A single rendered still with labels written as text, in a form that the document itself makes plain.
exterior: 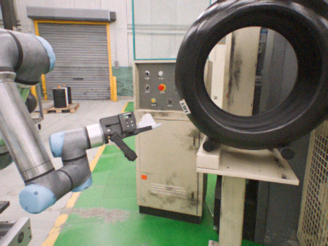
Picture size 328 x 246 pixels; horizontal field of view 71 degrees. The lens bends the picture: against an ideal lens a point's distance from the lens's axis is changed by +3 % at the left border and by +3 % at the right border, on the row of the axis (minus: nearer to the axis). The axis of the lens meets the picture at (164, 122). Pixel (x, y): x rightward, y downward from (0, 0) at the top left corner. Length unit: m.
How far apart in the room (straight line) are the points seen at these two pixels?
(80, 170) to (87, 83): 9.52
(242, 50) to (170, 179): 1.08
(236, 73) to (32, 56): 0.89
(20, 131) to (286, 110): 1.00
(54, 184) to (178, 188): 1.28
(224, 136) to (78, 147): 0.51
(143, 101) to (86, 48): 8.56
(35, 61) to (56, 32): 9.82
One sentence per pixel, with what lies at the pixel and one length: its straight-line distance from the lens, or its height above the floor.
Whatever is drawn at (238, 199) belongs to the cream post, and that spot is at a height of 0.48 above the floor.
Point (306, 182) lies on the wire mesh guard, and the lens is 1.41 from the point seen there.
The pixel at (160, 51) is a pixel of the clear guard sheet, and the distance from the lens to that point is 1.67.
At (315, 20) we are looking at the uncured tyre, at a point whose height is 1.33.
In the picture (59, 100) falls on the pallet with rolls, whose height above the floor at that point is 0.36.
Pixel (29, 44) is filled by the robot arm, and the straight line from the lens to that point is 0.77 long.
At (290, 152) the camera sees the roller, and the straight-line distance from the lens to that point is 0.93.
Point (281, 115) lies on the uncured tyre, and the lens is 1.14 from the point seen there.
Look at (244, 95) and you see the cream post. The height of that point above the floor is 1.07.
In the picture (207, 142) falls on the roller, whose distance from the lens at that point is 0.90.
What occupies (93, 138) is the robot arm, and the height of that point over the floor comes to 0.99.
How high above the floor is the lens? 1.19
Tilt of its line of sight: 13 degrees down
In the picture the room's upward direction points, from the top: straight up
